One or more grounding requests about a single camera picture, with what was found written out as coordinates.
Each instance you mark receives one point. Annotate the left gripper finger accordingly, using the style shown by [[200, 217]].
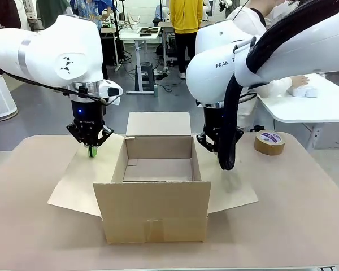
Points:
[[74, 131], [106, 134]]

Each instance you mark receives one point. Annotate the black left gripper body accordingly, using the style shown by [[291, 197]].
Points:
[[87, 113]]

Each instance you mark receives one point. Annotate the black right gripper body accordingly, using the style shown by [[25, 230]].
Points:
[[213, 121]]

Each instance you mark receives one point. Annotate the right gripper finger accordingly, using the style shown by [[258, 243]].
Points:
[[206, 141], [239, 135]]

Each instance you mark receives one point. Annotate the brown packing tape roll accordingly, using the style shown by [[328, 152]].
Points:
[[268, 147]]

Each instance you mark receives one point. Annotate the brown cardboard box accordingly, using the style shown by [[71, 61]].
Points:
[[152, 211]]

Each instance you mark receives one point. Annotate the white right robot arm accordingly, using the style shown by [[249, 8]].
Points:
[[212, 73]]

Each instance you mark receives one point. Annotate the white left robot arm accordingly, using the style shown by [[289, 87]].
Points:
[[45, 48]]

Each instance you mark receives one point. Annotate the person left forearm white sleeve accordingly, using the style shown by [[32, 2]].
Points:
[[279, 86]]

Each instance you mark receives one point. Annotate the person left hand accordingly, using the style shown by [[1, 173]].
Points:
[[300, 80]]

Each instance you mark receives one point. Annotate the green bottle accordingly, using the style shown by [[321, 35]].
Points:
[[156, 91]]

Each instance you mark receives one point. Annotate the white standing desk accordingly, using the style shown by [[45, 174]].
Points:
[[138, 67]]

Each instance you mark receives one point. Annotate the grey step stool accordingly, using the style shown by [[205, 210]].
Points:
[[147, 76]]

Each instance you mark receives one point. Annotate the black computer case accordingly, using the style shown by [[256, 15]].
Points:
[[113, 48]]

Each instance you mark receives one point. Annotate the white wrapped bundle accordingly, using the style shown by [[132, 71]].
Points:
[[311, 92], [297, 91]]

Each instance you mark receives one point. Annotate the white side table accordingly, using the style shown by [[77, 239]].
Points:
[[313, 110]]

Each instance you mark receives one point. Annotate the grey background desk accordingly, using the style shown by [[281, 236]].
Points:
[[165, 42]]

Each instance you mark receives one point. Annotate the black tray on desk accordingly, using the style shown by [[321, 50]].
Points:
[[148, 31]]

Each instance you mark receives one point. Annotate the person in blue patterned shirt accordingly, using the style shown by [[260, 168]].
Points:
[[82, 7]]

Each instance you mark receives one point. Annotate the person in yellow jacket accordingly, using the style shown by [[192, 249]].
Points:
[[186, 17]]

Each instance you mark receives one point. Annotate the green hanging garment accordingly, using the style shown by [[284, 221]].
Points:
[[52, 9]]

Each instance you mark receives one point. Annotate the person torso in white top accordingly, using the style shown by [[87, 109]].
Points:
[[248, 17]]

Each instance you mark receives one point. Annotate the dark hanging garment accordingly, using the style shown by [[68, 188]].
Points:
[[4, 11]]

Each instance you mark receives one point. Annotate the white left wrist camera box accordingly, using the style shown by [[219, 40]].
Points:
[[110, 91]]

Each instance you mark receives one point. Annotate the white round pedestal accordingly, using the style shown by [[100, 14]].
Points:
[[0, 98]]

